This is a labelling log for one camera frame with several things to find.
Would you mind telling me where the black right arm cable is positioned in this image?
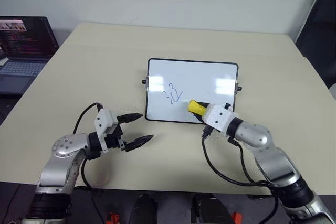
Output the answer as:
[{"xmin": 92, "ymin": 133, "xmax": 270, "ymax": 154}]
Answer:
[{"xmin": 201, "ymin": 126, "xmax": 279, "ymax": 224}]

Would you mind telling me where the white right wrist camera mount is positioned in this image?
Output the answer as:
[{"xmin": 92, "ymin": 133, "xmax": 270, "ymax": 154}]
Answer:
[{"xmin": 203, "ymin": 104, "xmax": 238, "ymax": 136}]

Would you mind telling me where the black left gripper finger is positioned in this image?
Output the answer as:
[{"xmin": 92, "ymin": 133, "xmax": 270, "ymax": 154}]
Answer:
[
  {"xmin": 125, "ymin": 134, "xmax": 154, "ymax": 153},
  {"xmin": 116, "ymin": 113, "xmax": 144, "ymax": 125}
]

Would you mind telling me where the black chair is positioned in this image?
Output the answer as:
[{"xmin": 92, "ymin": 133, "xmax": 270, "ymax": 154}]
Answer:
[{"xmin": 295, "ymin": 0, "xmax": 336, "ymax": 89}]

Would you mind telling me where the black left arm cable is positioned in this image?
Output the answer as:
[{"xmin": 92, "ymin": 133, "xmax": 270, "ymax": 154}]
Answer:
[{"xmin": 72, "ymin": 102, "xmax": 103, "ymax": 190}]

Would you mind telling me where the open grey laptop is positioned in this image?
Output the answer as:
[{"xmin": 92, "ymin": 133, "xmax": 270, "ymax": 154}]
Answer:
[{"xmin": 0, "ymin": 16, "xmax": 60, "ymax": 96}]

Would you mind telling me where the dark rounded shape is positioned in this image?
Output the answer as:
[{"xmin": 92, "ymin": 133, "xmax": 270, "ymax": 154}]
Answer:
[
  {"xmin": 192, "ymin": 193, "xmax": 233, "ymax": 224},
  {"xmin": 129, "ymin": 194, "xmax": 159, "ymax": 224}
]

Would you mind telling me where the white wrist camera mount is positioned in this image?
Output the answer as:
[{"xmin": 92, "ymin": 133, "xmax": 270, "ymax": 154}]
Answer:
[
  {"xmin": 93, "ymin": 108, "xmax": 119, "ymax": 154},
  {"xmin": 203, "ymin": 104, "xmax": 238, "ymax": 136}
]

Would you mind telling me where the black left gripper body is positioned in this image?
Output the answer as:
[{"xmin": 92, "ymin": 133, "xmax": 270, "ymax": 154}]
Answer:
[{"xmin": 104, "ymin": 122, "xmax": 127, "ymax": 152}]

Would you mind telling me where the small black-framed whiteboard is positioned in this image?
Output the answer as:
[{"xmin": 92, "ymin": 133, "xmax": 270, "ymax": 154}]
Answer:
[{"xmin": 141, "ymin": 58, "xmax": 243, "ymax": 125}]

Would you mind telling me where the yellow eraser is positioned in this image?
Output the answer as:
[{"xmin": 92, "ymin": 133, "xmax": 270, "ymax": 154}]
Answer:
[{"xmin": 187, "ymin": 99, "xmax": 208, "ymax": 116}]

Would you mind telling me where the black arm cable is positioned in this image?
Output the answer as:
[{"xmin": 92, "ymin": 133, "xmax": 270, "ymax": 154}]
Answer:
[
  {"xmin": 72, "ymin": 102, "xmax": 103, "ymax": 190},
  {"xmin": 201, "ymin": 126, "xmax": 279, "ymax": 224}
]

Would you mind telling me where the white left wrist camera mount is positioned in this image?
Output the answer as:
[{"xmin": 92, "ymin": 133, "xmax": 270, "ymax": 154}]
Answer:
[{"xmin": 93, "ymin": 108, "xmax": 119, "ymax": 154}]

